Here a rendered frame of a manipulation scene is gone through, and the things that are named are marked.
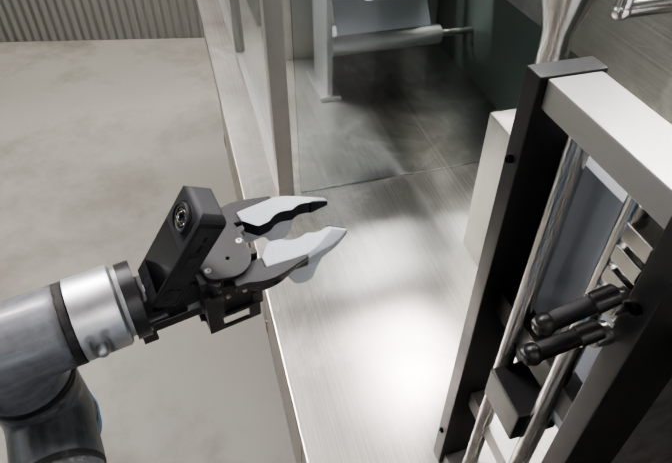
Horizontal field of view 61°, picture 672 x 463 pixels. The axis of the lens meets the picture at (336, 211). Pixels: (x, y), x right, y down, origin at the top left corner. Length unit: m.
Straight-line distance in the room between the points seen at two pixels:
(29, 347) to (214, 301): 0.15
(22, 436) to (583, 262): 0.48
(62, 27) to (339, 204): 3.23
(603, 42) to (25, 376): 0.95
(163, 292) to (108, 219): 2.07
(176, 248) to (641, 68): 0.78
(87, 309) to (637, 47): 0.86
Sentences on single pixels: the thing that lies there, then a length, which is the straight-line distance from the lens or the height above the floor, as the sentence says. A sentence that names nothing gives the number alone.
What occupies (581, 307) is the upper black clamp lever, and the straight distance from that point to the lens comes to 0.34.
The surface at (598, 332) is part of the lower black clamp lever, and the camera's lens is 0.37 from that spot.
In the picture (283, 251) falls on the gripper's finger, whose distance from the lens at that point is 0.53.
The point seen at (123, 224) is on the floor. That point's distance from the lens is 2.52.
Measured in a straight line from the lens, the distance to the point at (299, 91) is 0.99.
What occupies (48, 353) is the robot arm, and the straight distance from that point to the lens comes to 0.52.
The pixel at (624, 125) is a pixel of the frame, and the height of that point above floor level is 1.44.
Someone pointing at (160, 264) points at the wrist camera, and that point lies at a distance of 0.51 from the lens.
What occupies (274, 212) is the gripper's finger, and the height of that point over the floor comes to 1.24.
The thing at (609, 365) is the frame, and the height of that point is 1.32.
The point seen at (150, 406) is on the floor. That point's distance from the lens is 1.94.
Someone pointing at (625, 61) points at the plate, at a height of 1.19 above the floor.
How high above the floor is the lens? 1.62
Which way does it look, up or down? 42 degrees down
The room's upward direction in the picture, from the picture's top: straight up
